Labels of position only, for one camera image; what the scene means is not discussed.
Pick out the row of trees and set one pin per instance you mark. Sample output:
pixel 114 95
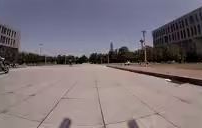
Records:
pixel 89 58

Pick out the white vehicle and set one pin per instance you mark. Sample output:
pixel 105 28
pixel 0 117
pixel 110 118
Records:
pixel 127 63

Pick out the grey concrete slab pavement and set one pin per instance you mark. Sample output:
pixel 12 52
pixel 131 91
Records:
pixel 89 90

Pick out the tall pole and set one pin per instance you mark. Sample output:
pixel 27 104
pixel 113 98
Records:
pixel 144 46

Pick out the street lamp pole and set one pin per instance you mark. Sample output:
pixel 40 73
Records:
pixel 44 53

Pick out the dark kerb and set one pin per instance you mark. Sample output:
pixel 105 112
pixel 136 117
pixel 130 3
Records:
pixel 162 76

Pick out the robot's own part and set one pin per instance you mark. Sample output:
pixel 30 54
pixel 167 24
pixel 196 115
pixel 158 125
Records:
pixel 133 123
pixel 65 123

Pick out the raised reddish paved strip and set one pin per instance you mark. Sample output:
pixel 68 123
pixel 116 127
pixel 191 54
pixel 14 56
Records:
pixel 175 70

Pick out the large grey building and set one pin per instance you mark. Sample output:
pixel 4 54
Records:
pixel 189 30

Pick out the pale building with windows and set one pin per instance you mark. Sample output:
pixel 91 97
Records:
pixel 3 36

